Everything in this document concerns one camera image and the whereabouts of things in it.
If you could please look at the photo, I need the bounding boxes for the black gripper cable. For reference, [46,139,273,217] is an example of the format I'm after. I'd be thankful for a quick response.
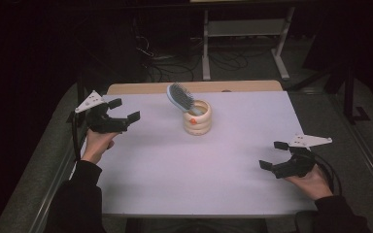
[71,111,84,162]
[313,152,343,197]

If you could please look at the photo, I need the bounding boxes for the light blue hairbrush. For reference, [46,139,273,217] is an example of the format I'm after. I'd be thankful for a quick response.
[166,83,206,117]

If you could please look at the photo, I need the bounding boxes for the white metal desk frame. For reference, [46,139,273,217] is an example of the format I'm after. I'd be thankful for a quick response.
[201,5,296,82]

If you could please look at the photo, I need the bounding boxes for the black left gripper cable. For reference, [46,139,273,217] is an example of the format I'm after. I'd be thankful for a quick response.
[71,111,84,162]

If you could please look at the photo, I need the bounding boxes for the black floor cables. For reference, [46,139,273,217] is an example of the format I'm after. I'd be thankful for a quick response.
[133,34,251,83]

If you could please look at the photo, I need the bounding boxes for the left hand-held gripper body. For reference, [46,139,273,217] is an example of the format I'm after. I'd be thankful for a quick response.
[74,89,130,134]

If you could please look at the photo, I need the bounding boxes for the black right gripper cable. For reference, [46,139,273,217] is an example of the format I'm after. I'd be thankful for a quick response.
[313,152,343,197]

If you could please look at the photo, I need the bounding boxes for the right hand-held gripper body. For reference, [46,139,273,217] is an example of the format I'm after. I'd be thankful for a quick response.
[271,134,333,180]

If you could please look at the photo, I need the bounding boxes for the person's left hand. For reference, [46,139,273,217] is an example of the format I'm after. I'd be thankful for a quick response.
[80,129,120,165]

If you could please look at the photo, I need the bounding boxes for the person's right hand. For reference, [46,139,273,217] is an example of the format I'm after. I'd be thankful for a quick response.
[285,164,334,201]

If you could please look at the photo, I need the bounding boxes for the cream ringed cup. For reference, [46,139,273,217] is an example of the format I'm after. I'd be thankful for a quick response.
[182,98,213,137]

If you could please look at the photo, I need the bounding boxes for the white table mat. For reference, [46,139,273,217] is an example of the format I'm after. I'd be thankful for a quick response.
[74,90,317,217]

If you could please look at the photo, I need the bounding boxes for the black metal stand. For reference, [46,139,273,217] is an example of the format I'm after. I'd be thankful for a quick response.
[65,73,89,128]
[342,63,372,126]

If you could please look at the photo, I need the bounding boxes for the wooden table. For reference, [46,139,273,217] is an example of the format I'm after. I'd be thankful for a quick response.
[106,80,285,96]

